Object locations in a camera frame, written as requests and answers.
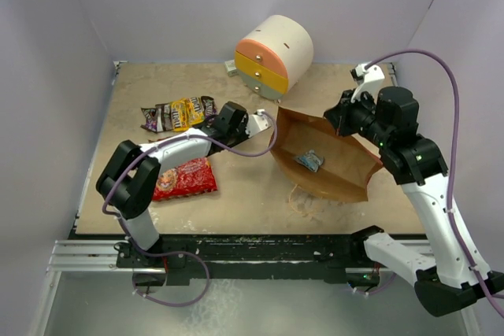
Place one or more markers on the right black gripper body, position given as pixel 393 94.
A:
pixel 359 117

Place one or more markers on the red brown paper bag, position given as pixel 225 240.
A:
pixel 348 166

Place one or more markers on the purple candy packet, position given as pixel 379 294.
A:
pixel 209 106
pixel 150 119

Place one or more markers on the yellow m&m's packet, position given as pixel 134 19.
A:
pixel 179 115
pixel 195 110

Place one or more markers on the red snack bag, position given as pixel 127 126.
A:
pixel 191 178

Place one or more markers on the brown purple candy wrapper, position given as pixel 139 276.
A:
pixel 163 117

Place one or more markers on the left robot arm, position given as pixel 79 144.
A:
pixel 129 178

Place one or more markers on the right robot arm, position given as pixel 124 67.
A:
pixel 455 276

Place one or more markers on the round pastel drawer cabinet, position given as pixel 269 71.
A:
pixel 273 57

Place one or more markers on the small white box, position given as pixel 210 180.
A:
pixel 230 68

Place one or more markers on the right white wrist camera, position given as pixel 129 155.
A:
pixel 369 78

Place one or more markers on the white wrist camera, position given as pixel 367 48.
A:
pixel 257 123
pixel 369 78

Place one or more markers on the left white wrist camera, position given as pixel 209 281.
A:
pixel 257 123

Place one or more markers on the black aluminium base frame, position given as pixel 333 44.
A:
pixel 331 258

